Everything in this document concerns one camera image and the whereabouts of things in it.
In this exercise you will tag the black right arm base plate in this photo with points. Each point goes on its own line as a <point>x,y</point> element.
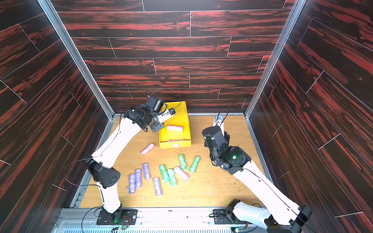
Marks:
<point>221,217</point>

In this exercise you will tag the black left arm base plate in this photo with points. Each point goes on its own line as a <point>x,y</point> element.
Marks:
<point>122,216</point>

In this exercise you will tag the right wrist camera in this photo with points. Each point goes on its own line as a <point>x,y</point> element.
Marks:
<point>219,119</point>

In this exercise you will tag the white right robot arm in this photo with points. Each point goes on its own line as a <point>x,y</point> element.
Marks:
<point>279,214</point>

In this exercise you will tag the green trash bag roll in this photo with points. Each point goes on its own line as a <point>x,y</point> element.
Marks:
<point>164,173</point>
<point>172,177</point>
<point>195,164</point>
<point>182,161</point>

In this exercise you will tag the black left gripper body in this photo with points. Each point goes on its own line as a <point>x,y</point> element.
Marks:
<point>154,124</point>

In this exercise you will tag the yellow plastic drawer box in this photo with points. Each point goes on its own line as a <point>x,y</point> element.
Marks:
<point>176,133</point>

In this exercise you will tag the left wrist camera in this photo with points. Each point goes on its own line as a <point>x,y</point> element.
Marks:
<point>153,105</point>

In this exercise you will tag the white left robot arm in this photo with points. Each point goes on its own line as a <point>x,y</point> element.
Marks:
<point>101,163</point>

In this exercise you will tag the purple trash bag roll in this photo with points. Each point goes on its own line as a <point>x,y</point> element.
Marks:
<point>157,186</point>
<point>146,170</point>
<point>138,178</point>
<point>132,184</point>

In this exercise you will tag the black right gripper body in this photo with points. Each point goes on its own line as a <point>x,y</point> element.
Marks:
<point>219,128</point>

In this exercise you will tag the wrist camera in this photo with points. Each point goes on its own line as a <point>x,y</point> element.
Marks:
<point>153,105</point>
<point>219,119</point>

